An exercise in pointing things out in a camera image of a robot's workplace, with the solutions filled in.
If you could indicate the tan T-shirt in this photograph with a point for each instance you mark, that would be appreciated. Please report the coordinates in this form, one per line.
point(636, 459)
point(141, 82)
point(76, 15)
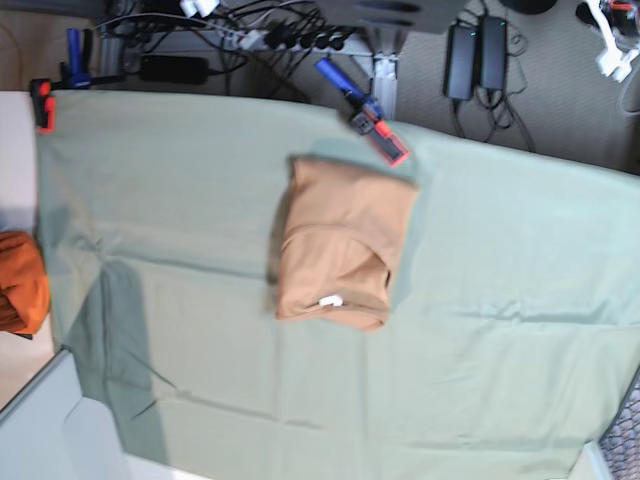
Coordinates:
point(342, 243)

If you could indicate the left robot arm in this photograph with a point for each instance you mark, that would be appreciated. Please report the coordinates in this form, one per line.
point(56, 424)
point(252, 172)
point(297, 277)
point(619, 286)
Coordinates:
point(623, 16)

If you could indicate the blue clamp at table edge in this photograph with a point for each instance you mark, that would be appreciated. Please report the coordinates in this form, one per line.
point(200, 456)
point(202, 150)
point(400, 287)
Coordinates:
point(368, 119)

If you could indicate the green table cloth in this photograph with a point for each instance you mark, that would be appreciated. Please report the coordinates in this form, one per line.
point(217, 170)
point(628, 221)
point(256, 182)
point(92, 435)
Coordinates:
point(514, 332)

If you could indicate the black power brick left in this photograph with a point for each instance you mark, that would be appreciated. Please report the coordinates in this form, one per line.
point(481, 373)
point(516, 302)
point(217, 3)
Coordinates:
point(174, 69)

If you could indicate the black power adapter pair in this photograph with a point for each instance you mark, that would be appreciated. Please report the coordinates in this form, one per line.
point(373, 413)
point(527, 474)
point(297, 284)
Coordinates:
point(476, 56)

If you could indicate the blue clamp with orange pad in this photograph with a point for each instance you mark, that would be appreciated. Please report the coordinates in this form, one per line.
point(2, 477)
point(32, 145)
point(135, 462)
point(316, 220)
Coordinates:
point(75, 74)

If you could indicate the orange folded garment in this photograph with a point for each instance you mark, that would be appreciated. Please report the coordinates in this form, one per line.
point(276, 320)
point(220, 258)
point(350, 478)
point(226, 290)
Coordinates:
point(25, 294)

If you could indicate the grey plastic bin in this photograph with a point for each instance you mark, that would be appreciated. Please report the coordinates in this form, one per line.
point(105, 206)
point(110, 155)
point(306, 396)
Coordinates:
point(51, 430)

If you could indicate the aluminium frame post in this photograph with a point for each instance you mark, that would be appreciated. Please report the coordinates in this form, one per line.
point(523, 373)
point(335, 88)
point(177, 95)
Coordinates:
point(386, 46)

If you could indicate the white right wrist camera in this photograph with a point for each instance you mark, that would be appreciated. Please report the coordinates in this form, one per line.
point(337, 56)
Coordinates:
point(204, 8)

